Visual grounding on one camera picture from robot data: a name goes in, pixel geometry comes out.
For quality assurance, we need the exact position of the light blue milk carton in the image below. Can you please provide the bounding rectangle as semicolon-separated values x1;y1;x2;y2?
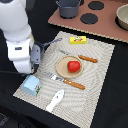
21;75;41;96

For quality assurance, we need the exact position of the wooden toy stove board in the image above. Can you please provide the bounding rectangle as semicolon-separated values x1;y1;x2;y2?
48;0;128;43

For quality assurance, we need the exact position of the grey frying pan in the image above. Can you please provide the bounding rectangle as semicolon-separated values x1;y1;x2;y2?
42;38;62;48

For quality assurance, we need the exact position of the round wooden plate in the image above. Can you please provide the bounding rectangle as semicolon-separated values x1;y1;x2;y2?
56;55;83;79

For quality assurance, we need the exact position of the cream sink bowl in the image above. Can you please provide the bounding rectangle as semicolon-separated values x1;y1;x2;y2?
116;4;128;30

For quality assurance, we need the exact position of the red toy tomato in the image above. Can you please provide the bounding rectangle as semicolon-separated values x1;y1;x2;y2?
67;61;81;72

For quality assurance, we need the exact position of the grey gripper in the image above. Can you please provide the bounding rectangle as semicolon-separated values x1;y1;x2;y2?
31;42;44;71

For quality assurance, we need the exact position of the white toy fish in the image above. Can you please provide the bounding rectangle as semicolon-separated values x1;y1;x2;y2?
46;89;65;112

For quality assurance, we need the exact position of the wooden handled toy knife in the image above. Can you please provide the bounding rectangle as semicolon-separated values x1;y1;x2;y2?
58;49;98;63

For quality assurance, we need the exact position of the wooden handled toy fork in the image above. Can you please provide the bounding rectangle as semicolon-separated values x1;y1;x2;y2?
44;72;85;90

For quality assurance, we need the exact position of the woven beige placemat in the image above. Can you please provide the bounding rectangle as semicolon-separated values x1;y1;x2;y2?
14;31;114;128

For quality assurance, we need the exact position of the grey cooking pot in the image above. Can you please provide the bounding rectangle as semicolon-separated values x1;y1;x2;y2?
56;0;81;19

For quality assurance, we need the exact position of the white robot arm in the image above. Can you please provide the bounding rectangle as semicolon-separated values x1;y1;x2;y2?
0;0;43;74

